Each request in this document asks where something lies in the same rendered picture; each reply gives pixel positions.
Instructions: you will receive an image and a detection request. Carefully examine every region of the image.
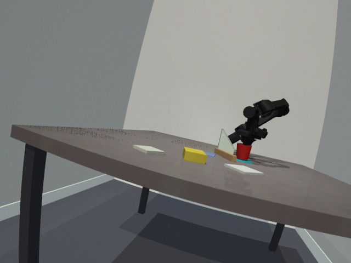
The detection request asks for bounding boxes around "tan wooden flat bar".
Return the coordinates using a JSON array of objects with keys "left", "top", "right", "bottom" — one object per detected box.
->
[{"left": 214, "top": 148, "right": 237, "bottom": 162}]

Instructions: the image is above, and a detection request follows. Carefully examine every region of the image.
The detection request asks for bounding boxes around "dark red cup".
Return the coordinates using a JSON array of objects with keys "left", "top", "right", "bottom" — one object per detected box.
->
[{"left": 236, "top": 143, "right": 252, "bottom": 160}]

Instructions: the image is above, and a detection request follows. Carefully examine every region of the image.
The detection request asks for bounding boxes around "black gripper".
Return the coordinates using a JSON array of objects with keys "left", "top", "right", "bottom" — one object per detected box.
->
[{"left": 236, "top": 120, "right": 261, "bottom": 146}]

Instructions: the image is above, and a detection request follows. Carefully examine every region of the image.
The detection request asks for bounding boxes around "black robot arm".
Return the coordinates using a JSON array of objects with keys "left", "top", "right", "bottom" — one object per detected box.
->
[{"left": 228, "top": 98, "right": 290, "bottom": 144}]

